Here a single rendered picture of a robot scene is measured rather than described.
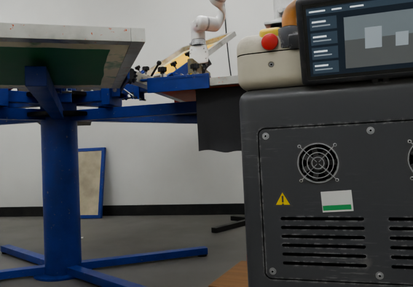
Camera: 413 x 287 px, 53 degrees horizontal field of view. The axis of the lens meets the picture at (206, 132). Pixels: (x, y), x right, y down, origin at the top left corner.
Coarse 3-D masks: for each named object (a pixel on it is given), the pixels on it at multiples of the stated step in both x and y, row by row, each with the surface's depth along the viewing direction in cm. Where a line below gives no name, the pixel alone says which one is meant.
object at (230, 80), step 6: (210, 78) 189; (216, 78) 188; (222, 78) 188; (228, 78) 187; (234, 78) 186; (210, 84) 189; (216, 84) 188; (222, 84) 188; (228, 84) 188; (234, 84) 189; (168, 96) 220
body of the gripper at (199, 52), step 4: (196, 44) 217; (200, 44) 217; (204, 44) 219; (192, 48) 219; (196, 48) 218; (200, 48) 218; (204, 48) 218; (192, 52) 219; (196, 52) 218; (200, 52) 218; (204, 52) 217; (192, 56) 219; (196, 56) 218; (200, 56) 218; (204, 56) 217; (208, 56) 220; (196, 60) 218; (200, 60) 217; (204, 60) 217; (200, 64) 221
